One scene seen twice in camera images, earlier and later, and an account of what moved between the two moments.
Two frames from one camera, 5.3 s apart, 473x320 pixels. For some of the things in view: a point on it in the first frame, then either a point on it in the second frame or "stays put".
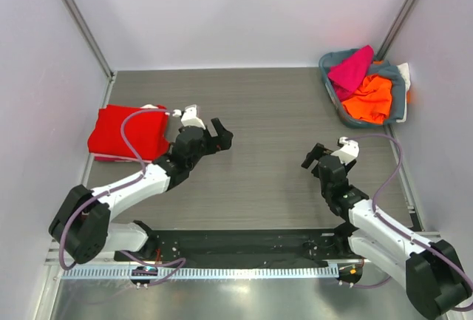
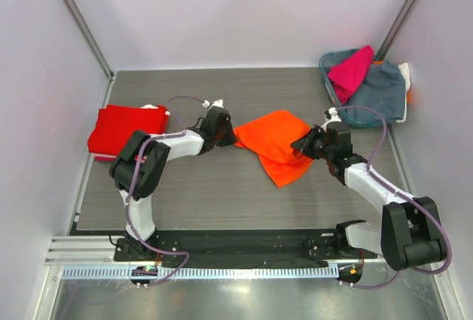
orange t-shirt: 372,100 -> 270,137
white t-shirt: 403,69 stays put
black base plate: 253,247 stays put
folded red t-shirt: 147,132 stays put
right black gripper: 320,158 -> 310,144
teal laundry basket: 325,63 stays put
